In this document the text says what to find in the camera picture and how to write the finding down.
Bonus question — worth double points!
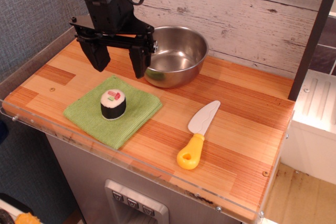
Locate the plush sushi roll toy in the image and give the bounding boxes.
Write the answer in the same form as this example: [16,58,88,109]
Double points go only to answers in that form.
[100,89,127,120]

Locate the clear acrylic table guard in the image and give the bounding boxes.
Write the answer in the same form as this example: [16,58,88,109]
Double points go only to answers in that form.
[0,11,295,222]

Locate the yellow black object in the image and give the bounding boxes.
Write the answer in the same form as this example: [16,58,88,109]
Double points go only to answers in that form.
[1,193,42,223]

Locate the green towel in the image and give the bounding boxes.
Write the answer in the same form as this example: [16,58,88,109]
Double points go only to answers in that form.
[64,76,162,149]

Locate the dark grey right post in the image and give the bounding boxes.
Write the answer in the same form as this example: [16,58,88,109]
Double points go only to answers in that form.
[288,0,334,101]

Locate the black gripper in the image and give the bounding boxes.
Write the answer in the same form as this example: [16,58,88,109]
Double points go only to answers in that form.
[70,0,157,79]

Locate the yellow handled toy knife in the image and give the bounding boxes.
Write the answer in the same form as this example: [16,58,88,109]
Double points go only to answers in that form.
[176,100,221,170]

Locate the stainless steel bowl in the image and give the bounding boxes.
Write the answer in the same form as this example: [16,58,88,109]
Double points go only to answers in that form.
[144,26,208,88]

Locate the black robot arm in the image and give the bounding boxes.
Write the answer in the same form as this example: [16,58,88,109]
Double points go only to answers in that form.
[69,0,157,78]

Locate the grey cabinet with dispenser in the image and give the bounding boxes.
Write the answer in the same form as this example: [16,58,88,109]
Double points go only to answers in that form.
[47,136,239,223]

